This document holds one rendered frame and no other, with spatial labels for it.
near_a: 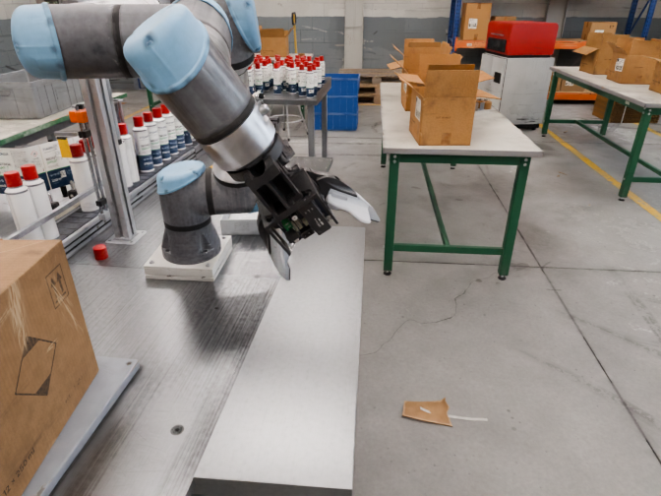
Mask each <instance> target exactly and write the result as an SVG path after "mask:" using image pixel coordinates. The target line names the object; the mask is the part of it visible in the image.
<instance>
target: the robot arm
mask: <svg viewBox="0 0 661 496"><path fill-rule="evenodd" d="M11 35H12V40H13V43H14V47H15V50H16V53H17V55H18V58H19V60H20V62H21V63H22V65H23V66H24V68H25V69H26V70H27V71H28V72H29V73H30V74H31V75H32V76H34V77H36V78H39V79H54V80H62V81H63V82H64V81H67V80H71V79H122V78H141V80H142V82H143V84H144V85H145V86H146V88H147V89H148V90H149V91H151V92H152V93H154V94H155V95H156V96H157V97H158V99H159V100H160V101H161V102H162V103H163V104H164V105H165V106H166V107H167V109H168V110H169V111H170V112H171V113H172V114H173V115H174V116H175V117H176V118H177V120H178V121H179V122H180V123H181V124H182V125H183V126H184V127H185V128H186V130H187V131H188V132H189V133H190V134H191V135H192V136H193V137H194V139H195V140H196V141H197V142H198V144H199V145H200V146H201V147H202V148H203V150H204V151H205V152H206V153H207V154H208V155H209V156H210V158H211V159H212V160H213V161H214V164H213V167H212V168H206V166H205V165H204V164H203V163H202V162H201V161H199V160H185V161H180V162H176V163H173V164H170V165H168V166H166V167H164V168H163V169H162V170H161V171H160V172H159V173H158V174H157V176H156V183H157V194H158V196H159V200H160V206H161V211H162V216H163V222H164V233H163V238H162V244H161V251H162V256H163V258H164V259H165V260H166V261H167V262H169V263H172V264H176V265H196V264H200V263H203V262H206V261H209V260H211V259H213V258H214V257H216V256H217V255H218V254H219V253H220V251H221V240H220V237H219V235H218V233H217V231H216V229H215V227H214V225H213V223H212V221H211V216H214V215H230V214H251V213H258V216H257V226H258V231H259V233H260V236H261V238H262V239H263V241H264V243H265V245H266V246H267V248H268V251H269V254H270V257H271V259H272V261H273V263H274V265H275V267H276V269H277V270H278V272H279V273H280V274H281V275H282V277H283V278H285V279H286V280H290V267H289V264H288V259H289V256H290V255H291V252H290V249H289V247H288V243H290V244H291V243H298V242H299V240H301V239H302V238H304V239H306V238H308V237H309V236H311V235H312V234H314V233H315V232H314V230H315V231H316V232H317V234H318V235H321V234H323V233H324V232H326V231H327V230H329V229H330V228H331V225H330V223H329V221H330V220H332V219H333V221H334V222H335V223H336V224H338V221H337V219H336V217H335V215H334V213H333V212H332V210H344V211H347V212H348V213H350V214H351V215H352V216H353V217H355V218H356V219H358V220H359V221H361V222H364V223H370V222H371V220H372V221H376V222H379V221H380V219H379V217H378V215H377V213H376V212H375V210H374V209H373V208H372V206H371V205H370V204H369V203H368V202H366V201H365V200H364V199H363V198H362V197H361V196H360V195H359V194H358V193H356V192H355V191H354V190H353V189H352V188H351V187H350V186H349V185H347V184H346V183H345V182H344V181H343V180H341V179H340V178H339V177H338V176H336V175H334V174H332V173H329V172H324V171H316V170H313V169H312V168H308V167H299V165H298V164H295V165H294V166H292V167H291V168H290V167H287V166H286V165H287V164H288V163H289V162H290V159H291V158H292V157H293V156H294V155H295V152H294V151H293V150H292V148H291V146H290V145H289V143H288V142H287V140H286V139H284V140H282V139H281V137H280V136H279V135H278V133H277V132H276V131H275V128H274V125H273V124H272V123H271V121H270V120H269V118H268V117H267V116H266V114H267V113H268V112H269V111H270V109H269V108H268V106H267V105H266V104H262V105H261V106H258V104H257V102H256V100H255V98H254V97H253V96H252V94H251V93H250V88H249V76H248V67H249V66H251V65H252V64H253V62H254V60H255V53H257V52H258V51H261V49H262V44H261V37H260V30H259V24H258V18H257V13H256V7H255V3H254V0H93V1H86V2H81V3H72V4H47V3H46V2H42V3H41V4H34V5H22V6H19V7H18V8H16V10H15V11H14V12H13V15H12V19H11ZM321 194H322V195H324V198H325V200H324V199H323V198H322V197H321Z"/></svg>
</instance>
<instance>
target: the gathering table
mask: <svg viewBox="0 0 661 496"><path fill-rule="evenodd" d="M330 89H331V77H325V84H324V85H323V86H322V87H321V88H320V90H319V91H318V92H317V97H314V98H312V99H308V98H306V97H299V93H297V94H289V93H286V91H285V92H283V93H282V94H281V95H274V92H273V89H271V90H270V91H269V92H266V93H265V92H264V95H265V98H263V101H264V104H283V105H308V150H309V156H313V157H315V108H314V105H318V104H319V102H320V101H322V157H328V91H329V90H330Z"/></svg>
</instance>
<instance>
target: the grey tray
mask: <svg viewBox="0 0 661 496"><path fill-rule="evenodd" d="M257 216H258V213H251V214H230V215H222V216H221V218H220V228H221V235H252V234H260V233H259V231H258V226H257Z"/></svg>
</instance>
